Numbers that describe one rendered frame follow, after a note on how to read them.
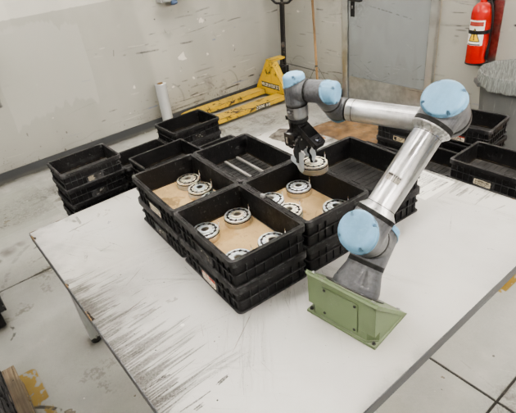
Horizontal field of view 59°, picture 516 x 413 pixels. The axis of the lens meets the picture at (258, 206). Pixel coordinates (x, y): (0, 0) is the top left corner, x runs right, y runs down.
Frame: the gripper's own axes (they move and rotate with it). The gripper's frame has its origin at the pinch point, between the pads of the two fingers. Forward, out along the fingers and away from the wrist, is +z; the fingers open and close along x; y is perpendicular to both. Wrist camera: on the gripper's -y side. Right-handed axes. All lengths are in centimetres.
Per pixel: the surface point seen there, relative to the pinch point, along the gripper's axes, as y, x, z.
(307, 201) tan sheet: 3.2, -0.2, 17.1
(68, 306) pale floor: 118, 96, 93
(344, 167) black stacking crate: 13.5, -30.7, 19.7
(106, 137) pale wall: 335, -8, 92
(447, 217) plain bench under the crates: -30, -44, 34
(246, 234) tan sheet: 1.8, 30.0, 14.7
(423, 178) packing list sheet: -3, -64, 35
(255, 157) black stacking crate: 51, -9, 18
